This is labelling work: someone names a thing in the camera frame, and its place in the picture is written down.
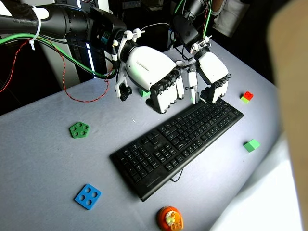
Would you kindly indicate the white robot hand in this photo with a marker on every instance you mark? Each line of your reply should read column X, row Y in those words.
column 144, row 67
column 211, row 66

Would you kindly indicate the black computer keyboard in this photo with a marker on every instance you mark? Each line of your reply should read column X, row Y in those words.
column 168, row 149

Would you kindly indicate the small black white round object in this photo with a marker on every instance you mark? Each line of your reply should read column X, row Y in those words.
column 180, row 63

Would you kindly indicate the red toy brick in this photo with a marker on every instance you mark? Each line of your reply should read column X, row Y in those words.
column 248, row 95

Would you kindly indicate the light green toy brick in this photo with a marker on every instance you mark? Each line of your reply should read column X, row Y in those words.
column 245, row 99

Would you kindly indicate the person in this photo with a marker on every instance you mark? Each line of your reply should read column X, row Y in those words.
column 228, row 19

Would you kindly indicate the black computer case with light strip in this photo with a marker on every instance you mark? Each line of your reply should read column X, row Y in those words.
column 80, row 51

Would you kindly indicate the beige blurred panel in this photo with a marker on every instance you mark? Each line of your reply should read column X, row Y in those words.
column 293, row 72

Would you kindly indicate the green cube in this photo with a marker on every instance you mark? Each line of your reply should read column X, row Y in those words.
column 251, row 145

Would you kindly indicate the green pentagon block with holes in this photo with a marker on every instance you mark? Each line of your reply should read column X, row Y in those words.
column 79, row 130

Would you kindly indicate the white cabinet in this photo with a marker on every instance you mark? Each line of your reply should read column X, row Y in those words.
column 51, row 72

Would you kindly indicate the grey table cloth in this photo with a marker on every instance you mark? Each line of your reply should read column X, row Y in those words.
column 48, row 163

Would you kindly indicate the blue square block with holes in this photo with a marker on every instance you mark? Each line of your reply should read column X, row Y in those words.
column 88, row 196

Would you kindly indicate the orange toy cake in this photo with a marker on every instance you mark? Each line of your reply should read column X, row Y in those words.
column 163, row 216

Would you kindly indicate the wrist camera on white bracket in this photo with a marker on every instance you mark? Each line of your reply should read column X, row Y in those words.
column 125, row 92

